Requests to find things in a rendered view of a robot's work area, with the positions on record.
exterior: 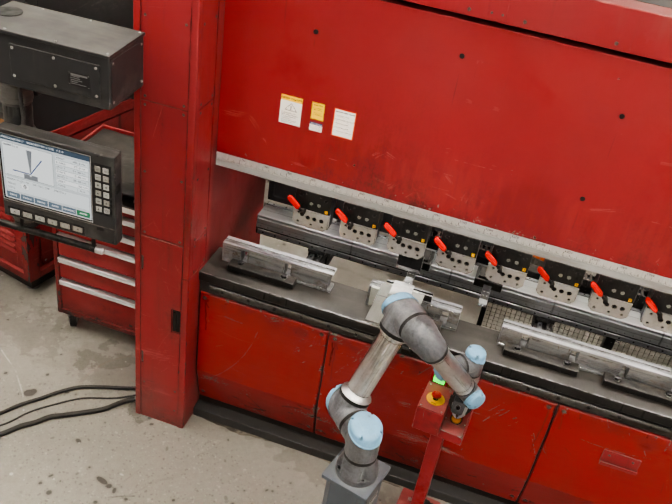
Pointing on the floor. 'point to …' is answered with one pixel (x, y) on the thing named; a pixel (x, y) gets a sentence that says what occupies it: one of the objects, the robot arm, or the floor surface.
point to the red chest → (97, 310)
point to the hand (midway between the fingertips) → (456, 417)
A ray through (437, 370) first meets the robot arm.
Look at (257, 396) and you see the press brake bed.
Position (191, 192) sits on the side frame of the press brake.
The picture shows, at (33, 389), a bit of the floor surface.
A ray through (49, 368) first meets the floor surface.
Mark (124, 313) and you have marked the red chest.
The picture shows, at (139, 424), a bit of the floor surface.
